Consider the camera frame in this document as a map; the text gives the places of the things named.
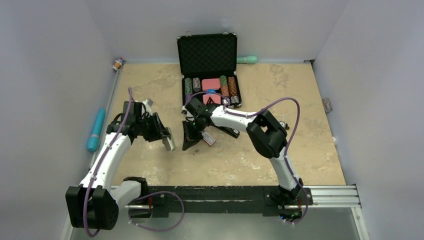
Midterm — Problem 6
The mint green flashlight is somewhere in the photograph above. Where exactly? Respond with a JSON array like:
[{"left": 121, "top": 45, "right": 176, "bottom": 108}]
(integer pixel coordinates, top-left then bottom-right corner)
[{"left": 236, "top": 56, "right": 258, "bottom": 65}]

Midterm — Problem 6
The pink card deck lower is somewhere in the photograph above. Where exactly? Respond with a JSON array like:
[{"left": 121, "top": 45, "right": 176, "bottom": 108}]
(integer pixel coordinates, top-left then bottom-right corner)
[{"left": 202, "top": 93, "right": 222, "bottom": 105}]

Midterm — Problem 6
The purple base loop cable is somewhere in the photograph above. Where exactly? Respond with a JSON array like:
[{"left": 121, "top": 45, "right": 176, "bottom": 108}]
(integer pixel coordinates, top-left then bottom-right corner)
[{"left": 127, "top": 190, "right": 186, "bottom": 233}]

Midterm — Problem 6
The green chip stack right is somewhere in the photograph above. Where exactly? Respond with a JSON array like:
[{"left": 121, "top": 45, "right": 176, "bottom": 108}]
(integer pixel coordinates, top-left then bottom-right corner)
[{"left": 219, "top": 75, "right": 228, "bottom": 86}]

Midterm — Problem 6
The grey object at right wall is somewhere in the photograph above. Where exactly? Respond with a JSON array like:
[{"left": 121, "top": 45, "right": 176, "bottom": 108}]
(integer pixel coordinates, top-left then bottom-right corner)
[{"left": 321, "top": 97, "right": 333, "bottom": 114}]

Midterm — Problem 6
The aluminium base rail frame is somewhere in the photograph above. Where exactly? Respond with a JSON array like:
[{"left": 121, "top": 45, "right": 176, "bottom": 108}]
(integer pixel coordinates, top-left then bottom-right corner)
[{"left": 78, "top": 185, "right": 369, "bottom": 240}]

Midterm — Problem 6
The grey chip stack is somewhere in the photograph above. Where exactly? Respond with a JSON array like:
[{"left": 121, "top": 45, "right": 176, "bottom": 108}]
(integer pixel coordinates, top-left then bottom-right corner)
[{"left": 192, "top": 77, "right": 201, "bottom": 93}]

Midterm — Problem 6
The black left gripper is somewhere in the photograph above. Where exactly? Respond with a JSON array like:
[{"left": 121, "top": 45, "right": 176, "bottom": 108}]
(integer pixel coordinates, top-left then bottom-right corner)
[{"left": 135, "top": 112, "right": 170, "bottom": 142}]

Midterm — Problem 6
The small orange bottle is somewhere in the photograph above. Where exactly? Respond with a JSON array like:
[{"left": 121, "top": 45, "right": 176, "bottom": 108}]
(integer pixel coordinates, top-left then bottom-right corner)
[{"left": 112, "top": 57, "right": 125, "bottom": 71}]

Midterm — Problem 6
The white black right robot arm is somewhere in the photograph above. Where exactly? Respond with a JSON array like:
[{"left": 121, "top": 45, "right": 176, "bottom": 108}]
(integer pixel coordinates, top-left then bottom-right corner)
[{"left": 182, "top": 98, "right": 303, "bottom": 204}]

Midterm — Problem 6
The brown chip stack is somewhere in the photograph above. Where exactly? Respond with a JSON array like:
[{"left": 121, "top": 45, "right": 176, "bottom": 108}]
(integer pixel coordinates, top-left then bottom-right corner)
[{"left": 228, "top": 76, "right": 240, "bottom": 104}]

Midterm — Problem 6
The teal blue handle tool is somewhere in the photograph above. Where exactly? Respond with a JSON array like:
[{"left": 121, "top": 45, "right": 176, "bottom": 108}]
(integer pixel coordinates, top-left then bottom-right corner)
[{"left": 86, "top": 108, "right": 106, "bottom": 153}]

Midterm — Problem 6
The blue dealer button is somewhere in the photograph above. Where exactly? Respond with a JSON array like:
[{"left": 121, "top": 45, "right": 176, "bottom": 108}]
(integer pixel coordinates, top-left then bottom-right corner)
[{"left": 205, "top": 89, "right": 217, "bottom": 96}]

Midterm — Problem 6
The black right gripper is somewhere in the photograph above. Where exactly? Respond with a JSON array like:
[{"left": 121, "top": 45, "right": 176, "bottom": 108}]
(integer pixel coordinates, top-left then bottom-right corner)
[{"left": 182, "top": 116, "right": 206, "bottom": 151}]

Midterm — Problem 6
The black poker chip case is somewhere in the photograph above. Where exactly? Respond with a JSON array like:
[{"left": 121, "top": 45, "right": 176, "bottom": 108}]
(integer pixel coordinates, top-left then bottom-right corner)
[{"left": 176, "top": 32, "right": 243, "bottom": 109}]

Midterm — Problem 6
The pale green stapler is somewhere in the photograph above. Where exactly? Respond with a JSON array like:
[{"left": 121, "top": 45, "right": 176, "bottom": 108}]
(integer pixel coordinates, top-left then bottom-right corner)
[{"left": 164, "top": 127, "right": 176, "bottom": 152}]

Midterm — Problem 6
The green chip stack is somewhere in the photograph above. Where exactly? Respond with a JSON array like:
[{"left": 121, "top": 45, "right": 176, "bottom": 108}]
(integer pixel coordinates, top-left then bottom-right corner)
[
  {"left": 184, "top": 78, "right": 193, "bottom": 95},
  {"left": 219, "top": 75, "right": 228, "bottom": 86}
]

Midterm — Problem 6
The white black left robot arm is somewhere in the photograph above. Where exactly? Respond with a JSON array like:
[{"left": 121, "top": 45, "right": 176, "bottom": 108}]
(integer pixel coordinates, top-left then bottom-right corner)
[{"left": 65, "top": 98, "right": 176, "bottom": 230}]

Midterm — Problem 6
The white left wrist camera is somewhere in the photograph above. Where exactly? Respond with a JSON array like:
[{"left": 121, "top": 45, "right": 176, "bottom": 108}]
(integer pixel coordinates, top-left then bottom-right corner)
[{"left": 142, "top": 98, "right": 153, "bottom": 114}]

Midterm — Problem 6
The pink card deck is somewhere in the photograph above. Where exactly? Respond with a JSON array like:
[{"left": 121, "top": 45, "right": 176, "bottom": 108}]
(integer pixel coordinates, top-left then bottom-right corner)
[
  {"left": 202, "top": 93, "right": 222, "bottom": 105},
  {"left": 201, "top": 78, "right": 221, "bottom": 91}
]

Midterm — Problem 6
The orange chip stack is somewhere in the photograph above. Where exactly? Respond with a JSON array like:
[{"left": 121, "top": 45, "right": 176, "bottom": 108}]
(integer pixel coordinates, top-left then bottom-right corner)
[{"left": 220, "top": 85, "right": 231, "bottom": 99}]

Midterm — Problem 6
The green chip stack left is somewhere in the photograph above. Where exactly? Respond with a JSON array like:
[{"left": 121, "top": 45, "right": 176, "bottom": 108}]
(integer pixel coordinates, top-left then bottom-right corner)
[{"left": 184, "top": 78, "right": 193, "bottom": 95}]

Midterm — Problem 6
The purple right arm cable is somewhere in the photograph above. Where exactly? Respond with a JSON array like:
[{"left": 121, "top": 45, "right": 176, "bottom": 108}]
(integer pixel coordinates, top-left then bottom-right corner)
[{"left": 185, "top": 91, "right": 310, "bottom": 226}]

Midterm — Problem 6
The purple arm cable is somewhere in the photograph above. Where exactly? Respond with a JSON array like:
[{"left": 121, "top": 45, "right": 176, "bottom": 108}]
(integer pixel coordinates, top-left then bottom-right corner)
[
  {"left": 185, "top": 91, "right": 310, "bottom": 226},
  {"left": 82, "top": 86, "right": 135, "bottom": 239}
]

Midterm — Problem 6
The pink card deck upper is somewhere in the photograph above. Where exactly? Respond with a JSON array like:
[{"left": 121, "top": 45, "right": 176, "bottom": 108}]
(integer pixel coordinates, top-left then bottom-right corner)
[{"left": 201, "top": 78, "right": 221, "bottom": 91}]

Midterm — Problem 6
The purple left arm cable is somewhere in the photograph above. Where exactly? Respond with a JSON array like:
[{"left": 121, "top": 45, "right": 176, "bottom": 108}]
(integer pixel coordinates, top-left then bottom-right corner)
[{"left": 82, "top": 86, "right": 135, "bottom": 239}]

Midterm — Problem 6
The purple chip stack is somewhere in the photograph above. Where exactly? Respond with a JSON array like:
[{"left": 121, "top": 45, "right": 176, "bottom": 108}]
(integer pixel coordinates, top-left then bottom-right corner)
[{"left": 184, "top": 93, "right": 192, "bottom": 105}]

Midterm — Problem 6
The black stapler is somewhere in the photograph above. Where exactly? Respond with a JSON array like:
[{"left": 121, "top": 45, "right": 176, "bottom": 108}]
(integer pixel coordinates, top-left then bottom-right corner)
[{"left": 216, "top": 126, "right": 240, "bottom": 139}]

